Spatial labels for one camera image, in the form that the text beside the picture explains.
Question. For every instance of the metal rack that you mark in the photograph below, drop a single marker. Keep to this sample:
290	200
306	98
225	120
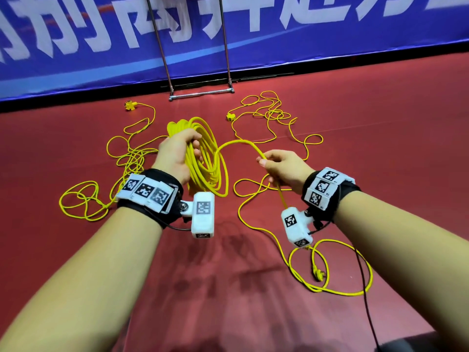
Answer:
200	92

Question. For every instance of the person's left hand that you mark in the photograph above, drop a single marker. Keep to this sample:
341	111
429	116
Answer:
176	154

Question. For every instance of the person's left forearm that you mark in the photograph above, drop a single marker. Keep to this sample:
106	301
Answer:
80	282

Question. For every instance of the person's right hand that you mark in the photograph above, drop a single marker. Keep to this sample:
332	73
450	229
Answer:
288	168

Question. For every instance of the black marker wristband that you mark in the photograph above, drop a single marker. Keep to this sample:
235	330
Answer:
330	190
150	195

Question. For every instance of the person's right forearm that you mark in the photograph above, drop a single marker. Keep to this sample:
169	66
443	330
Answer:
410	260

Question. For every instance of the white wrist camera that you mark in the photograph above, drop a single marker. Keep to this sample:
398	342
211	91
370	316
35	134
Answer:
203	212
297	226

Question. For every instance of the blue banner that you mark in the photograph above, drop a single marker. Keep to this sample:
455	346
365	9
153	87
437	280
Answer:
352	25

